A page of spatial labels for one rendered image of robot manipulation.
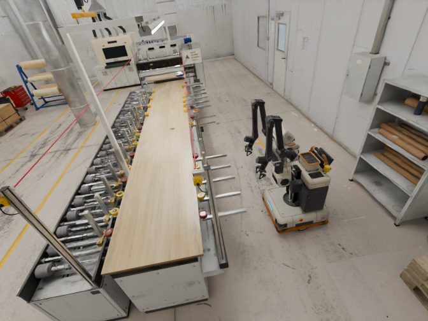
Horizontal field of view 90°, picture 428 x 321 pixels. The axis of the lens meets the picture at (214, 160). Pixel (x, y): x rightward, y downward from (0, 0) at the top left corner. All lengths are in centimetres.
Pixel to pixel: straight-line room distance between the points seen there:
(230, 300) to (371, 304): 135
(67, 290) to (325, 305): 232
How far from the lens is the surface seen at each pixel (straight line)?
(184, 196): 228
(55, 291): 245
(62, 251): 191
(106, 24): 230
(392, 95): 348
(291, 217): 286
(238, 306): 262
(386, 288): 302
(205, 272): 211
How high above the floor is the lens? 247
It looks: 36 degrees down
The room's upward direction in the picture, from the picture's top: 8 degrees counter-clockwise
